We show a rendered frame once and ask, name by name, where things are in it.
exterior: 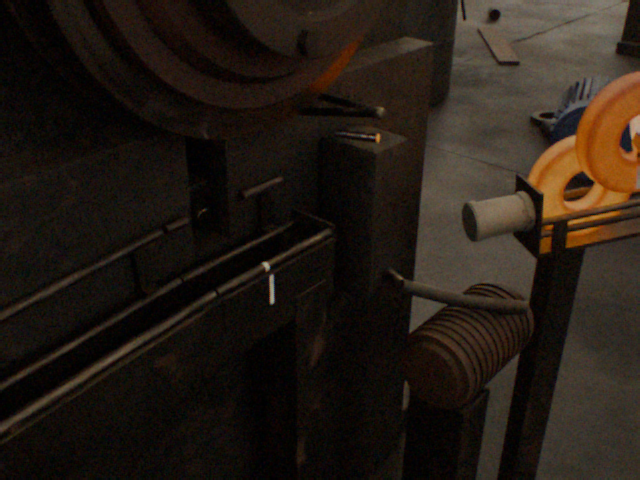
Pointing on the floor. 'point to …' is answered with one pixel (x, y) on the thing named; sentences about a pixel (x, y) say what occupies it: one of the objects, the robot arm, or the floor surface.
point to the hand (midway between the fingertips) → (639, 119)
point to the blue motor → (579, 101)
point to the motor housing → (456, 382)
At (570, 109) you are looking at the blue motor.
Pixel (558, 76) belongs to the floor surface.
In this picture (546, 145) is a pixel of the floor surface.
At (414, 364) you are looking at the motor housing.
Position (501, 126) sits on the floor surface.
